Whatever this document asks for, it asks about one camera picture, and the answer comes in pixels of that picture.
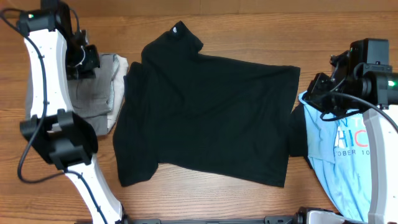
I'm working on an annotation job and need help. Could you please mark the light blue printed t-shirt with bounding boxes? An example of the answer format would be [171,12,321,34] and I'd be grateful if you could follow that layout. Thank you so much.
[298,93,371,222]

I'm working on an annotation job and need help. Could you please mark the grey folded trousers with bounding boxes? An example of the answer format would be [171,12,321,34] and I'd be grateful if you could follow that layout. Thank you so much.
[25,53,121,136]

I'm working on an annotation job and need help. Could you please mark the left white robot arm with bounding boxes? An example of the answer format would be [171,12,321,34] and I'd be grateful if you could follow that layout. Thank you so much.
[17,1,124,223]

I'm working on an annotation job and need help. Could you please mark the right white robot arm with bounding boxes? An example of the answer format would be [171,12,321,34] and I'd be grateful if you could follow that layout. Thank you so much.
[303,38,397,223]

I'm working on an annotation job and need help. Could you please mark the black t-shirt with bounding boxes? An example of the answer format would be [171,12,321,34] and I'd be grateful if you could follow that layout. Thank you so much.
[113,22,300,187]

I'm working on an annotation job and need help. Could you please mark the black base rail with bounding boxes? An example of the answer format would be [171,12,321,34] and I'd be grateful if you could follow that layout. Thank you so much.
[126,215,294,224]

